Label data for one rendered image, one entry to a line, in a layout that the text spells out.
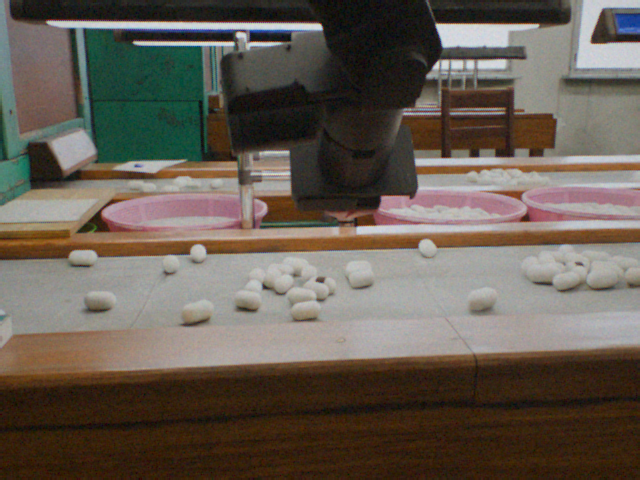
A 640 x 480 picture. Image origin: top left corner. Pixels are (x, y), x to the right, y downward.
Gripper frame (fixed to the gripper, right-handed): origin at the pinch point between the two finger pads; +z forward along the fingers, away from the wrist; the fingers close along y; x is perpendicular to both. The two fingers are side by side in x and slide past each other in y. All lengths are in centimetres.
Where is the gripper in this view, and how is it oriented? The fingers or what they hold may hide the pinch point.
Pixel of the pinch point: (341, 210)
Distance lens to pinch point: 62.0
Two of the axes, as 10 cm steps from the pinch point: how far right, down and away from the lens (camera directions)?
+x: 0.6, 9.1, -4.1
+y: -10.0, 0.3, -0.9
